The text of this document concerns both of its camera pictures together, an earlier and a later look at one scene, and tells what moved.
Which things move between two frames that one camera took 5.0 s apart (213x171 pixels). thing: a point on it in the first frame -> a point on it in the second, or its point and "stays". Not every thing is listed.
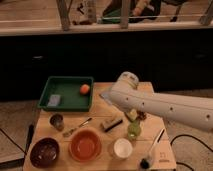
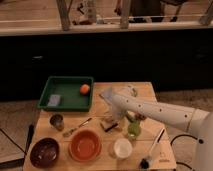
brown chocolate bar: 113,125 stays
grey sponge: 54,100 stays
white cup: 123,148 stays
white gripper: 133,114 -> 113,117
